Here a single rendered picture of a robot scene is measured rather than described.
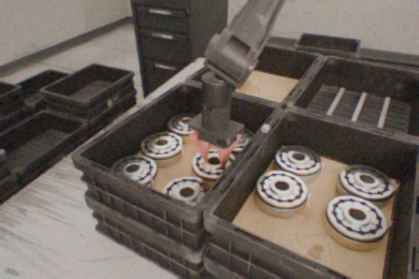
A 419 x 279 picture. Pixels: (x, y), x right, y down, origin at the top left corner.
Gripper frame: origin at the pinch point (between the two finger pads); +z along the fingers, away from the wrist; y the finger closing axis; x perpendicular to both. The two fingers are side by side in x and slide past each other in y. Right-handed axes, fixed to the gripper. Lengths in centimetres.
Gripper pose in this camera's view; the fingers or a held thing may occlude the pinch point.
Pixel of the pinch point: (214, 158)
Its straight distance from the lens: 70.2
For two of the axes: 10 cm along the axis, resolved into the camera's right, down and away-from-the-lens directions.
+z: -0.1, 8.1, 5.9
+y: -8.3, -3.3, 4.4
